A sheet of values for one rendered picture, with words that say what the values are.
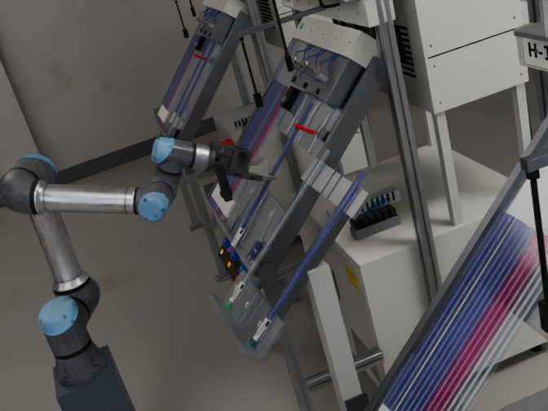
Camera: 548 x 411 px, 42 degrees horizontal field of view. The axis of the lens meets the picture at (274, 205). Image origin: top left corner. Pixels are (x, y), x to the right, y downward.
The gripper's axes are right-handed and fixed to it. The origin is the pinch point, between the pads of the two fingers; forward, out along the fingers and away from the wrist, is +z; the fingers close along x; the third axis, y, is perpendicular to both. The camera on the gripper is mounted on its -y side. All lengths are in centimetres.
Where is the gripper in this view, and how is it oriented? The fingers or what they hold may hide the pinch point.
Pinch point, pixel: (270, 178)
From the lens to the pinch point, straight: 212.2
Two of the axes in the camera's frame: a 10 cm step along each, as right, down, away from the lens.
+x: -2.8, -3.2, 9.0
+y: 2.6, -9.3, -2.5
